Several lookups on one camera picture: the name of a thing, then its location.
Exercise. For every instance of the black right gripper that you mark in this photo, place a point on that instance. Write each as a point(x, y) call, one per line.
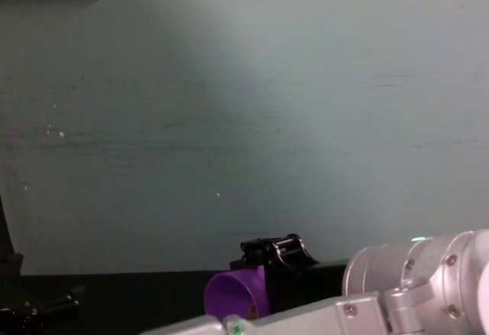
point(305, 285)

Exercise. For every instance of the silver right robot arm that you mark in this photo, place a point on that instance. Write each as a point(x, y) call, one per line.
point(439, 274)

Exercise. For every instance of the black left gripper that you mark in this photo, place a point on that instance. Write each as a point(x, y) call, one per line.
point(10, 274)

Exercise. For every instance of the black table cloth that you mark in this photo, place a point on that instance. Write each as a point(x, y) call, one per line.
point(133, 300)

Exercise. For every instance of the purple plastic cup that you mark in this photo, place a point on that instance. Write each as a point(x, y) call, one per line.
point(233, 293)

